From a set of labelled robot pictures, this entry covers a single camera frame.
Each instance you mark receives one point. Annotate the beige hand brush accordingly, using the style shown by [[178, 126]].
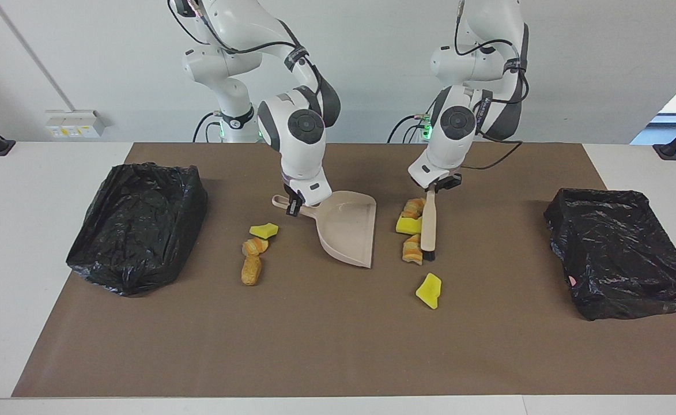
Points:
[[429, 225]]

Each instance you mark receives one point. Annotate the black bag bin pink spot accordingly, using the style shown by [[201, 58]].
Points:
[[620, 253]]

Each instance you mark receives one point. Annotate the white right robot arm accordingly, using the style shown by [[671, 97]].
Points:
[[303, 150]]

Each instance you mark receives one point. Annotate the white wall socket box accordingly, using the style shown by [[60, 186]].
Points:
[[72, 124]]

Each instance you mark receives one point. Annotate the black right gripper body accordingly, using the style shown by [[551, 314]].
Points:
[[293, 197]]

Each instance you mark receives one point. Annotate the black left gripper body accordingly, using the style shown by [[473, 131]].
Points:
[[450, 180]]

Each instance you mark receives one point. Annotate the long toy bread roll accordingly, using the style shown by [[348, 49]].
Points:
[[251, 271]]

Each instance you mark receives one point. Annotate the brown table mat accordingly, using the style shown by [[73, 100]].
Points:
[[338, 363]]

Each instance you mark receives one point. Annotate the black bag lined bin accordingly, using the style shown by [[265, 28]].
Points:
[[136, 230]]

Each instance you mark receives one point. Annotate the yellow sponge piece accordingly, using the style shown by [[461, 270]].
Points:
[[429, 291], [408, 226], [264, 230]]

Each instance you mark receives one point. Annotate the beige plastic dustpan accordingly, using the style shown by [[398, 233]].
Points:
[[349, 230]]

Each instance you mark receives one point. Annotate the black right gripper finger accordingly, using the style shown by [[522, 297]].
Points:
[[294, 210]]

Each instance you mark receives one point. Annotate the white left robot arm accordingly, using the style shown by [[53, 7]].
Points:
[[447, 144]]

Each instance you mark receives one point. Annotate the small toy croissant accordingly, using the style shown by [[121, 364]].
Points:
[[255, 246]]

